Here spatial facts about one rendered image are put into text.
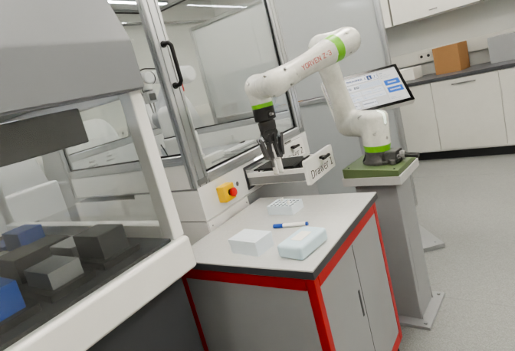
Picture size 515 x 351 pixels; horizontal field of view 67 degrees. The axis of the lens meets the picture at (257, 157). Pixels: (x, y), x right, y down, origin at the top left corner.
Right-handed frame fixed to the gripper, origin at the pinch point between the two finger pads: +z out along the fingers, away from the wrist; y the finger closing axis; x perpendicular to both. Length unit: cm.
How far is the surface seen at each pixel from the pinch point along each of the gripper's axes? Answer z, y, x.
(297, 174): 6.4, 7.9, -2.2
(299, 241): 13, -29, -45
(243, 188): 9.5, -7.8, 21.3
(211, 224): 15.4, -32.6, 10.9
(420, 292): 80, 48, -22
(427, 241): 90, 112, 18
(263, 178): 7.1, 0.6, 15.2
